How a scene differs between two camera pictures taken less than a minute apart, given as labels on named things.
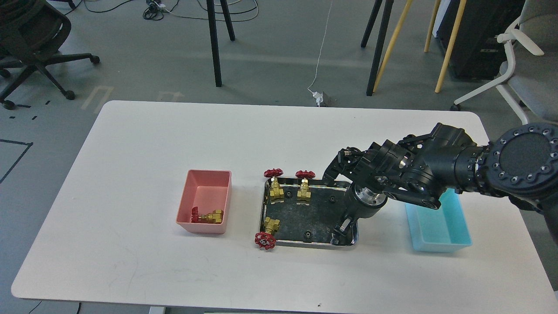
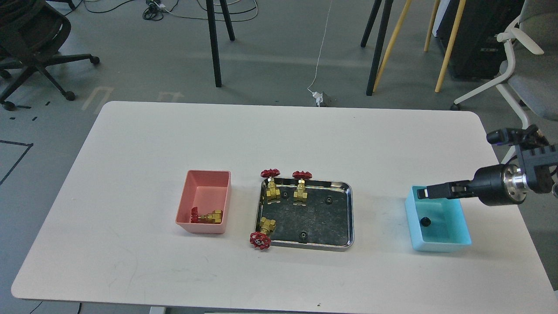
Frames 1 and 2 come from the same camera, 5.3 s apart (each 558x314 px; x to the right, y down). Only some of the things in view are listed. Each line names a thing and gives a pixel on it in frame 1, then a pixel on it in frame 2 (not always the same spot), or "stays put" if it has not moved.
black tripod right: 388,7 stays put
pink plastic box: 208,190 stays put
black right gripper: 361,202 → 497,185
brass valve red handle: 216,217 stays put
